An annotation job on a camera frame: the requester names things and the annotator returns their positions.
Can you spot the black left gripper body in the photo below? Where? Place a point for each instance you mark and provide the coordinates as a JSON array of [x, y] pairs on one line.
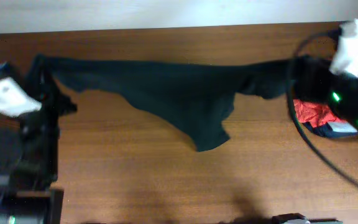
[[43, 127]]

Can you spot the red printed t-shirt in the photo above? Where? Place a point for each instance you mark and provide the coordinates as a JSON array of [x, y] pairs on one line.
[[315, 114]]

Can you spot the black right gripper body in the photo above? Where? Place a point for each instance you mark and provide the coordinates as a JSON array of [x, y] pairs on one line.
[[321, 87]]

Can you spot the navy folded garment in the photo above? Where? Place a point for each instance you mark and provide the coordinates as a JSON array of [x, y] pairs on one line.
[[326, 131]]

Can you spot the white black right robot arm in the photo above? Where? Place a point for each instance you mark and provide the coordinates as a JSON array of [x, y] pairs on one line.
[[344, 98]]

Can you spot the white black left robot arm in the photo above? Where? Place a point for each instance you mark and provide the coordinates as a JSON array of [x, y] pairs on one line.
[[29, 156]]

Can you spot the black Nike t-shirt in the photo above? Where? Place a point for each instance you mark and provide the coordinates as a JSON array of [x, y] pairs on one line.
[[195, 99]]

